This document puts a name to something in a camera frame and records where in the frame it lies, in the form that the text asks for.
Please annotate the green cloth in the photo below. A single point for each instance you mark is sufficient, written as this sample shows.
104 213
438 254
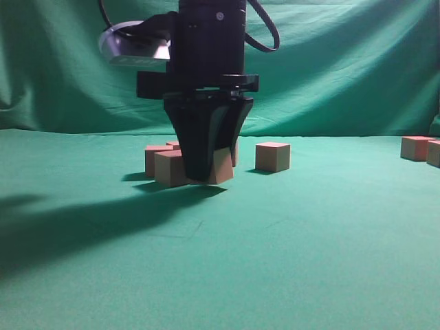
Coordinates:
346 238

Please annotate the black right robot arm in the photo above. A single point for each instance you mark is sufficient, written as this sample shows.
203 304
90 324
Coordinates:
157 31

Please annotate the pink cube moved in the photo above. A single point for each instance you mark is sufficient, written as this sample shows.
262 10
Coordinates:
149 153
174 144
169 168
272 156
235 154
222 169

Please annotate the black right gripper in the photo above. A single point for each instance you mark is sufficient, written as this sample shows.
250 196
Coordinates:
206 51

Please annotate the pink cube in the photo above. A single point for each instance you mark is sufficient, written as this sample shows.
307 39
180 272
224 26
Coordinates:
433 153
415 148

